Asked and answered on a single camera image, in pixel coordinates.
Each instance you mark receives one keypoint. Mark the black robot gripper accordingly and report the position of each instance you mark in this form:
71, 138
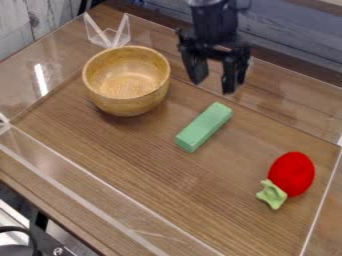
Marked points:
213, 39

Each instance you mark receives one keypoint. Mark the green rectangular block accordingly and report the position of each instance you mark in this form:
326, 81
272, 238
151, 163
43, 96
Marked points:
203, 126

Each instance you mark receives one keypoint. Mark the brown wooden bowl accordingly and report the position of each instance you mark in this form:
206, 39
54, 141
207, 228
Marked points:
127, 80

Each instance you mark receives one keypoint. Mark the red plush strawberry toy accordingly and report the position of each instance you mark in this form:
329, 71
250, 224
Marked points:
289, 179

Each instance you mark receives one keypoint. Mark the clear acrylic tray wall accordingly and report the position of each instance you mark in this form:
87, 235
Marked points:
103, 216

